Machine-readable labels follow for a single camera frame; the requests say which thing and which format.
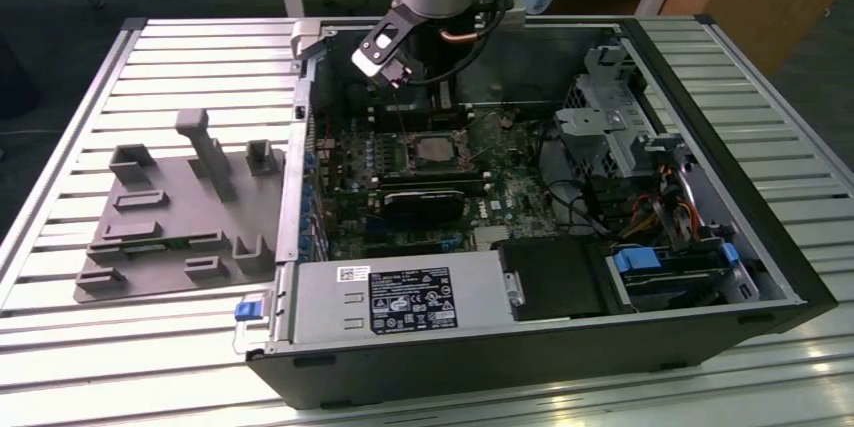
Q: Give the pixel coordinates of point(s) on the silver CPU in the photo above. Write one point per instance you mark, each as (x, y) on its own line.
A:
(435, 150)

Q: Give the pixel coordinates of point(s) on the metal locking lever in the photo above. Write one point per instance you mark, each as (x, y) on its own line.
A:
(485, 149)

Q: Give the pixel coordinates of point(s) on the black RAM slot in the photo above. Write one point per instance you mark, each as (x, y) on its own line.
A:
(433, 176)
(447, 125)
(433, 185)

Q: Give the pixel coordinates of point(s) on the CPU socket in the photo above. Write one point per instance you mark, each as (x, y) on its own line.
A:
(460, 159)

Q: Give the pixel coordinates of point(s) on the grey sensor box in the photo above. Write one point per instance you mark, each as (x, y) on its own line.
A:
(512, 9)

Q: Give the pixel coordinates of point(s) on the metal drive cage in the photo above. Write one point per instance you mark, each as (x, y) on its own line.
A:
(600, 117)

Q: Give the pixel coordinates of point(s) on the black graphics card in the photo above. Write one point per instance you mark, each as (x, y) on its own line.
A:
(420, 204)

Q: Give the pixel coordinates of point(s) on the green motherboard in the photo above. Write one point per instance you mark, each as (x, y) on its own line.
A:
(513, 197)

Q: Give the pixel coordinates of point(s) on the silver chipset heatsink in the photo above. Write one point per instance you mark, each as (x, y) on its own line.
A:
(491, 236)

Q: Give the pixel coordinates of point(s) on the black plastic shroud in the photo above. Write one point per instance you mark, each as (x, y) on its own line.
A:
(560, 277)

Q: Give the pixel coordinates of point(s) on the black rating label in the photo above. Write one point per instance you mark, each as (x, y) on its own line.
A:
(409, 299)

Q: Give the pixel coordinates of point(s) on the blue disk carrier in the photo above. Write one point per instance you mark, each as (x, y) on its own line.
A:
(636, 259)

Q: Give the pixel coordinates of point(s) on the grey power supply unit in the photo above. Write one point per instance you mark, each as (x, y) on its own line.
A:
(320, 297)

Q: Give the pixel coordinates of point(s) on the grey parts rack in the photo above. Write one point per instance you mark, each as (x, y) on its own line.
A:
(166, 227)

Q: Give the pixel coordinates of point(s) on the blue case latch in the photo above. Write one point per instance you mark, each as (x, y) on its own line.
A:
(246, 311)

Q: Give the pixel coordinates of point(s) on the black PC case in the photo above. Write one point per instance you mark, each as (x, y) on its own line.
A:
(467, 377)

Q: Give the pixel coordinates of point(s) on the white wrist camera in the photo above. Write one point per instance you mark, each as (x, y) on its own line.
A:
(376, 54)

